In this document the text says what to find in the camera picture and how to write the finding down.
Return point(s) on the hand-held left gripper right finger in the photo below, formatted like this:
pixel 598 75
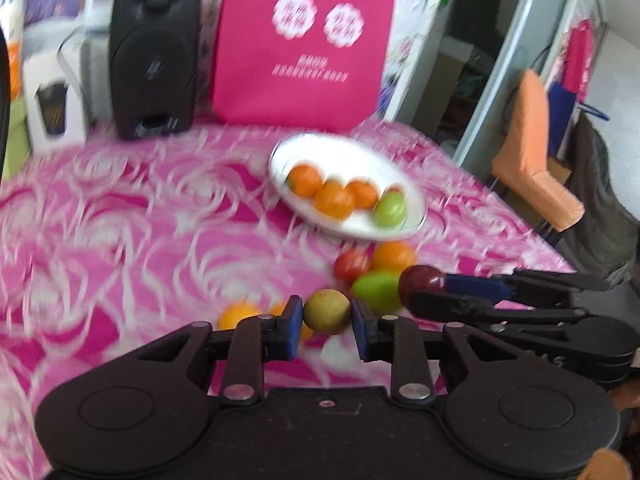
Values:
pixel 362 332

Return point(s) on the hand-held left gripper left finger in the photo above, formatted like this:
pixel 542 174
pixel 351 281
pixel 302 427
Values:
pixel 292 327

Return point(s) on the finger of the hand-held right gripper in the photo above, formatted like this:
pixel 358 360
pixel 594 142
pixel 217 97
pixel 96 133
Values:
pixel 440 305
pixel 475 286

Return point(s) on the dark red apple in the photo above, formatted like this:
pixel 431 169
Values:
pixel 420 280

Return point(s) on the small yellow-green fruit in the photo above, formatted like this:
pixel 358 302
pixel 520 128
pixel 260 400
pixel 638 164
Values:
pixel 327 311

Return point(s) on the small yellow orange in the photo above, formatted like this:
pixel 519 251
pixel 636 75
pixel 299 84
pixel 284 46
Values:
pixel 239 315

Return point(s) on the small red apple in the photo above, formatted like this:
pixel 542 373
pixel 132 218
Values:
pixel 351 265
pixel 395 189

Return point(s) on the large green apple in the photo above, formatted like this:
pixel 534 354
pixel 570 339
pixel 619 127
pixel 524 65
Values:
pixel 390 211

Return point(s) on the white plate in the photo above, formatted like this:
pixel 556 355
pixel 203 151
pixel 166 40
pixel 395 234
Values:
pixel 345 152

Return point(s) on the person's left hand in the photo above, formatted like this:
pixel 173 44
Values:
pixel 607 466

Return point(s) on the chair with orange cover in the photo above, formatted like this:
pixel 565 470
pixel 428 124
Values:
pixel 530 150

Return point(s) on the dark jacket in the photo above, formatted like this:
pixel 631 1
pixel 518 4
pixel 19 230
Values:
pixel 600 200

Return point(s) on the pink rose tablecloth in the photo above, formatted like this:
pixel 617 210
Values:
pixel 125 240

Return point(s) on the blue hanging bag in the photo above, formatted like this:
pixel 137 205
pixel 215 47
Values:
pixel 560 115

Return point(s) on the pink tote bag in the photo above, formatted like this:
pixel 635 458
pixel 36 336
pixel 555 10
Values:
pixel 300 90

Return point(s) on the pink hanging bag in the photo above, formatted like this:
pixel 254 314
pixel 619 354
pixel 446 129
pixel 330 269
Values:
pixel 580 60

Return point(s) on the black speaker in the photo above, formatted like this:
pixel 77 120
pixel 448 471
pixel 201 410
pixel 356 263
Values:
pixel 152 65

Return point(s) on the white box with cup picture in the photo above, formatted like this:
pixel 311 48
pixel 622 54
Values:
pixel 55 105

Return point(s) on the green box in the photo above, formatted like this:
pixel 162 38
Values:
pixel 15 135

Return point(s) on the white door frame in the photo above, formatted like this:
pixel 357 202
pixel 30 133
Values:
pixel 505 60

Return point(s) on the floral wall sticker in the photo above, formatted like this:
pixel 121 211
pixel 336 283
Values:
pixel 400 60

